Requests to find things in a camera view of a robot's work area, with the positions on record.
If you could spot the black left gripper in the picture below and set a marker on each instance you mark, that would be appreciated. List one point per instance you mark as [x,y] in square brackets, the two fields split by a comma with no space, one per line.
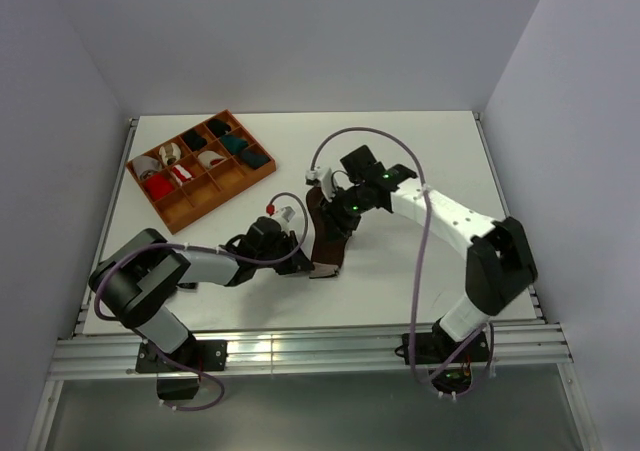
[297,261]

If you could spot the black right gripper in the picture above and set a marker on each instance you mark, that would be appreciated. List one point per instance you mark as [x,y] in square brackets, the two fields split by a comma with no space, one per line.
[336,221]

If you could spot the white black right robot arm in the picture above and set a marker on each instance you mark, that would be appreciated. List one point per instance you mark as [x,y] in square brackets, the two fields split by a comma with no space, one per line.
[499,261]

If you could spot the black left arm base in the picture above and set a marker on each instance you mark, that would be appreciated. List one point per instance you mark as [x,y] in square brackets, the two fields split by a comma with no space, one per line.
[187,372]

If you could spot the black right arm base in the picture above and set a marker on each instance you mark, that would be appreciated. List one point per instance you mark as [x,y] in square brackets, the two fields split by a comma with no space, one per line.
[433,348]

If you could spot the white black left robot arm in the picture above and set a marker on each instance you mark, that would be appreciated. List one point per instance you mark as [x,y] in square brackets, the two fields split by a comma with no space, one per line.
[136,281]

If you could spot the black patterned sock pile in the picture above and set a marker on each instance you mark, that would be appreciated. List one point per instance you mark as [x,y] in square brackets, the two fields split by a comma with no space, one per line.
[188,286]

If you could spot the dark teal rolled sock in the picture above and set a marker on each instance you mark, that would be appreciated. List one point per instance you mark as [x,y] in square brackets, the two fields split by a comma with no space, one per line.
[252,159]

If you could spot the teal green rolled sock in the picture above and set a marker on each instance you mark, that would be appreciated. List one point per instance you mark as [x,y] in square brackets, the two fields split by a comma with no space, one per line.
[233,144]

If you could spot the white red rolled sock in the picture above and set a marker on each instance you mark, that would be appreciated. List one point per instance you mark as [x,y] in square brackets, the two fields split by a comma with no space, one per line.
[209,159]

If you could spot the orange wooden divider tray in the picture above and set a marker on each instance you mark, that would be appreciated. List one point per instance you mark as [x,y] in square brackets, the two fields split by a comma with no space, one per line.
[210,188]

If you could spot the red white striped sock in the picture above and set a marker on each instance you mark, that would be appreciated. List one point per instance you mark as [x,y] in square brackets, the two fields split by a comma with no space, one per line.
[181,175]

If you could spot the beige brown rolled sock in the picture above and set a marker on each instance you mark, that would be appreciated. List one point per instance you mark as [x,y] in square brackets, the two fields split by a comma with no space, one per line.
[169,153]

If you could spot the grey white rolled sock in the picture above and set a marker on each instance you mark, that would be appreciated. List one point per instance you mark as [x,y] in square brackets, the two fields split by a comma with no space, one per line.
[145,166]

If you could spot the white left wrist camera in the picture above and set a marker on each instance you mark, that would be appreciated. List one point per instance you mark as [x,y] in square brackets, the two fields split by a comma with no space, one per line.
[282,215]

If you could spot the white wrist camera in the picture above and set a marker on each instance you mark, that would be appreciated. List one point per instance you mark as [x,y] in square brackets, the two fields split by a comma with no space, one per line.
[322,178]
[282,215]

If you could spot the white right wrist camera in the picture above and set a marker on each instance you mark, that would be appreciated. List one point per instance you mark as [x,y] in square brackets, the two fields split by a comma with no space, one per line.
[322,178]

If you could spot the aluminium frame rail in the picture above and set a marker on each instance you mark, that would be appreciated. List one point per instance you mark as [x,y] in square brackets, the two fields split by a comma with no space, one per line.
[330,350]

